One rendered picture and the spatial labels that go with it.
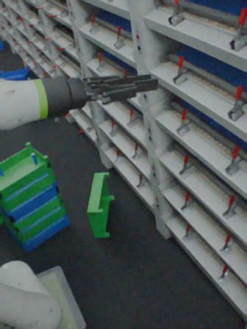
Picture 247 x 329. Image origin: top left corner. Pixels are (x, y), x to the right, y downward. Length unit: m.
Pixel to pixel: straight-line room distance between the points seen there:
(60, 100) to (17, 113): 0.10
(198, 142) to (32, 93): 0.65
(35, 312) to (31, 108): 0.59
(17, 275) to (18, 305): 0.22
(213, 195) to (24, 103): 0.80
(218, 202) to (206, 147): 0.21
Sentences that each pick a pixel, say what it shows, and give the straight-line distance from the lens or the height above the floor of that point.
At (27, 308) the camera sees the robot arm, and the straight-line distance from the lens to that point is 1.08.
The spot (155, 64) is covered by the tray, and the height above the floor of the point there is 0.95.
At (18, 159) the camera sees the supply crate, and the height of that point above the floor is 0.42.
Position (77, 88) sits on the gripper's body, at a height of 1.13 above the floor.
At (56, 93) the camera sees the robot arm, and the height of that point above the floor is 1.14.
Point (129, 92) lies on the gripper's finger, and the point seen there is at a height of 1.09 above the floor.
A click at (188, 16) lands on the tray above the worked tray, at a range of 1.14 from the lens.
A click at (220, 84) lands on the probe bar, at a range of 1.10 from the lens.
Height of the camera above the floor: 1.49
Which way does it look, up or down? 39 degrees down
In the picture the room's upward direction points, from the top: 10 degrees counter-clockwise
